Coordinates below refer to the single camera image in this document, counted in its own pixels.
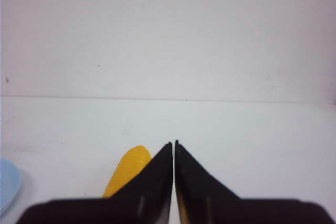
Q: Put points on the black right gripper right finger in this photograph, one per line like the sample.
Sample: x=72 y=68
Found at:
x=202 y=198

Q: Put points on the yellow toy corn cob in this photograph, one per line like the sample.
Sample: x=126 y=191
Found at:
x=129 y=166

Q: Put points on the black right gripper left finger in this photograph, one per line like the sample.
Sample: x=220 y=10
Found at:
x=144 y=199

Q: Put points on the light blue round plate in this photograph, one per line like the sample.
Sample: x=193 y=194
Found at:
x=10 y=184

